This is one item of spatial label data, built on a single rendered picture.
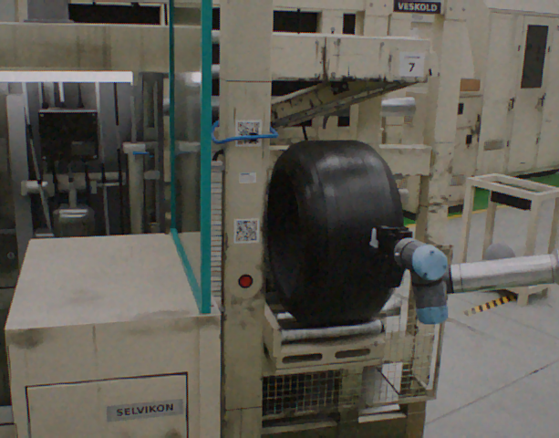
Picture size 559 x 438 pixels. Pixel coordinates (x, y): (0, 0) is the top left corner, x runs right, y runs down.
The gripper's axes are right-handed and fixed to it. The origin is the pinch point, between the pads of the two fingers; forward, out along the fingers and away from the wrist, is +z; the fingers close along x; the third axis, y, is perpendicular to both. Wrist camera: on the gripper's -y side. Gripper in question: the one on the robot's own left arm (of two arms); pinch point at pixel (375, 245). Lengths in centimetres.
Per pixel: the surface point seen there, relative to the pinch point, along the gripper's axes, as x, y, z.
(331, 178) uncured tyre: 10.1, 18.1, 8.5
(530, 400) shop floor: -136, -110, 111
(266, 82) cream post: 27, 45, 16
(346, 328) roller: 1.3, -29.8, 17.6
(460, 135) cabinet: -278, 13, 445
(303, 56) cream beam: 9, 54, 41
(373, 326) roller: -7.6, -29.7, 17.6
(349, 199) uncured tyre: 6.0, 12.5, 4.6
